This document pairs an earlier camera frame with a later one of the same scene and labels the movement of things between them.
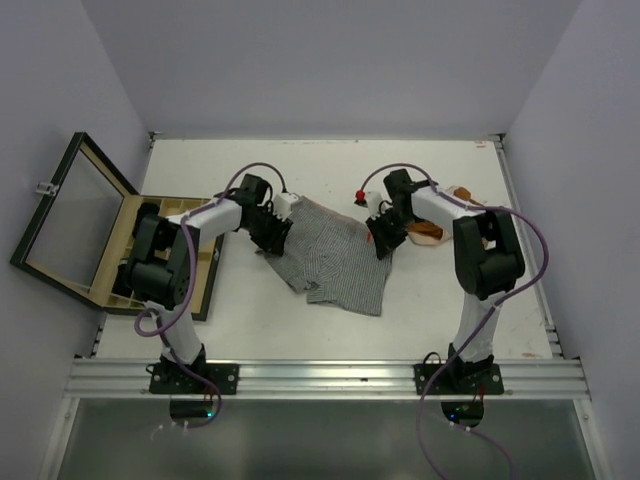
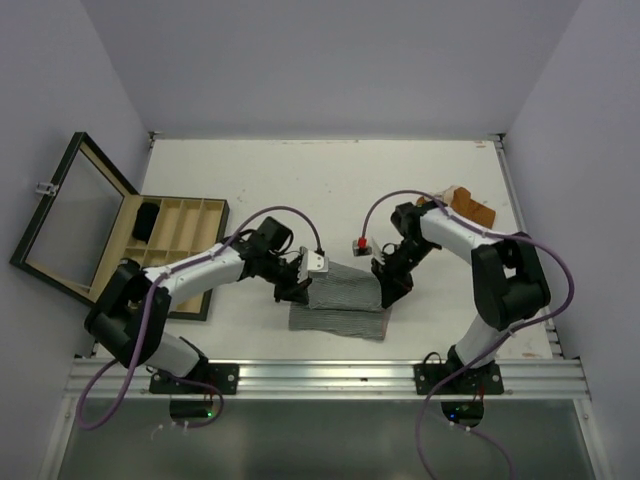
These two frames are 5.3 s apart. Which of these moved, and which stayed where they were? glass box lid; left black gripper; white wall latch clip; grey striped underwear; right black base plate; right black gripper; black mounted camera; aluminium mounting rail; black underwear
Moved: grey striped underwear; left black gripper; right black gripper
Stayed: aluminium mounting rail; black mounted camera; glass box lid; black underwear; white wall latch clip; right black base plate
